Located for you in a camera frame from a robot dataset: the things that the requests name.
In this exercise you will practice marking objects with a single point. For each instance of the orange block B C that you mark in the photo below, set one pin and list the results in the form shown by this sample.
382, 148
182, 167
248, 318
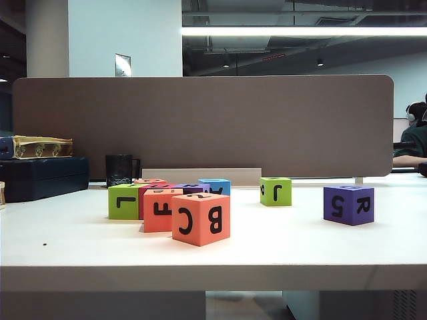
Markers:
200, 223

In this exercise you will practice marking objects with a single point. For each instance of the patterned block packaging box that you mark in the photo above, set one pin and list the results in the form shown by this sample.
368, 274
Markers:
43, 148

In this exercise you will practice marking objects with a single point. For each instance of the grey desk panel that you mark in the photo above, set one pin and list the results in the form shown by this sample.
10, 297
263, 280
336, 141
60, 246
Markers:
100, 306

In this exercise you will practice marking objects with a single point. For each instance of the orange block F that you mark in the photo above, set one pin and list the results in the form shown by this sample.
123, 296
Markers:
156, 213

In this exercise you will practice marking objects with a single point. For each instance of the brown fabric desk divider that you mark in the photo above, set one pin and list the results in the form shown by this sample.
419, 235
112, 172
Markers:
200, 126

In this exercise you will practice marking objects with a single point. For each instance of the dark blue plastic case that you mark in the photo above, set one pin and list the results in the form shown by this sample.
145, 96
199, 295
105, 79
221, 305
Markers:
43, 180

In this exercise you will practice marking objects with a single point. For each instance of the purple letter block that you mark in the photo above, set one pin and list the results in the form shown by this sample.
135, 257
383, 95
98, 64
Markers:
191, 189

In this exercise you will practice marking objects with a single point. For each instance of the long ceiling light strip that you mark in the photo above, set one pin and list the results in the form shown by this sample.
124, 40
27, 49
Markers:
300, 31

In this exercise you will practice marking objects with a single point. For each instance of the red LED sign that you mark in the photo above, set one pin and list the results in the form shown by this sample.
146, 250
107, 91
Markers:
274, 57

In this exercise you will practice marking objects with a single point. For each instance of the white monitor screen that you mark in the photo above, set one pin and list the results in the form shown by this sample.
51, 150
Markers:
399, 131

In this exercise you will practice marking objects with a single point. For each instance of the orange block Q D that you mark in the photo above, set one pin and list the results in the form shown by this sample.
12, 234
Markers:
150, 181

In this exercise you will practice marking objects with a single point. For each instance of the seated person green shirt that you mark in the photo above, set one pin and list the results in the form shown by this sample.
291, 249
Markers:
415, 140

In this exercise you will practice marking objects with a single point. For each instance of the metal wall plaque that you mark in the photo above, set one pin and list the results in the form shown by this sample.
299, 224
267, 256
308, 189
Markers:
122, 65

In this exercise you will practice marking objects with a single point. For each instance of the black hanging ceiling spotlight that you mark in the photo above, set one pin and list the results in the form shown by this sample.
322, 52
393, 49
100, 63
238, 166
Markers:
319, 61

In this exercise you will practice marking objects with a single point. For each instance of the black mug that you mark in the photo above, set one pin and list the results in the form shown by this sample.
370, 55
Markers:
118, 170

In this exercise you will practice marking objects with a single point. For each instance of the white divider foot bracket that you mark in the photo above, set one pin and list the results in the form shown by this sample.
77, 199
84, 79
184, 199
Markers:
359, 180

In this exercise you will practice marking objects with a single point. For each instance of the white headphones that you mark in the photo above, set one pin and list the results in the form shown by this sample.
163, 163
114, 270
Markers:
411, 117

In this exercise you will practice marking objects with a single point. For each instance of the blue block fish picture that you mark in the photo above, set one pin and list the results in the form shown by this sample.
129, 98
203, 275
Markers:
220, 186

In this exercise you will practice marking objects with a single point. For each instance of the grey vented desk cabinet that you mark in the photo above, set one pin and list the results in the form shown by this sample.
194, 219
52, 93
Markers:
367, 306

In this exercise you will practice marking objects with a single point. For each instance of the purple block G R 5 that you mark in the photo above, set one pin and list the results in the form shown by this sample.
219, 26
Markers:
347, 206

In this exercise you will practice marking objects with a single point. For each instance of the green block N J 9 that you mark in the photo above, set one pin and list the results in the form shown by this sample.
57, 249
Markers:
280, 196

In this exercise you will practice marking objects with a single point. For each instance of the green block L T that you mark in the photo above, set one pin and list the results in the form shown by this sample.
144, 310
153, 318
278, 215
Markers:
123, 203

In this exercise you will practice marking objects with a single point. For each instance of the magenta block P U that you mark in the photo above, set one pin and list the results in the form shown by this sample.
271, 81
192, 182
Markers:
141, 203

